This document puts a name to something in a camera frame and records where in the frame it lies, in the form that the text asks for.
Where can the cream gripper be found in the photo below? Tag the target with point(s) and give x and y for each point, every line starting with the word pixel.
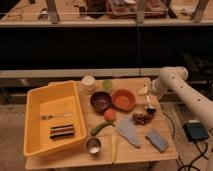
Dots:
pixel 145 90

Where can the purple bowl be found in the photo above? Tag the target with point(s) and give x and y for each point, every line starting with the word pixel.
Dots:
pixel 100 101

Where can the blue sponge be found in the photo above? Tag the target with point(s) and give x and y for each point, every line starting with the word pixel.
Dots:
pixel 157 140

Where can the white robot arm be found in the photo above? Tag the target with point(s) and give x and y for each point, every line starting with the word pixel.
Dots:
pixel 174 78

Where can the orange bowl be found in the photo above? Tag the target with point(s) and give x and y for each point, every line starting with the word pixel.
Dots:
pixel 123 99

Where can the bunch of dark grapes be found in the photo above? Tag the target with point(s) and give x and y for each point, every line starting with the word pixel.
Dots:
pixel 142 119

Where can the grey cloth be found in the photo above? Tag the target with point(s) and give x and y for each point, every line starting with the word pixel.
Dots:
pixel 128 131

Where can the red tomato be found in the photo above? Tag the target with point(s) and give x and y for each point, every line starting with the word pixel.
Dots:
pixel 110 114

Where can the white cup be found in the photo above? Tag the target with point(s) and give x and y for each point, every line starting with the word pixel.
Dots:
pixel 88 83

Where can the green chili pepper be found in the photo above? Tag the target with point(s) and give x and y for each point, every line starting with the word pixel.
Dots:
pixel 99 127

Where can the small steel cup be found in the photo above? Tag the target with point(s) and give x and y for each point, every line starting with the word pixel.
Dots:
pixel 93 145

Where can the striped brown block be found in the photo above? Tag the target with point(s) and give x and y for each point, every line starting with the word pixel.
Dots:
pixel 62 131

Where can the yellow plastic bin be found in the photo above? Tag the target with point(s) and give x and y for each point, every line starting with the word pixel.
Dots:
pixel 57 98

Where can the silver fork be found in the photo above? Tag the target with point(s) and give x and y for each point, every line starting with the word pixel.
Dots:
pixel 47 117

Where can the wooden shelf rack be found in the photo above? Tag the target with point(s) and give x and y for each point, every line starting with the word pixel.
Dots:
pixel 59 38

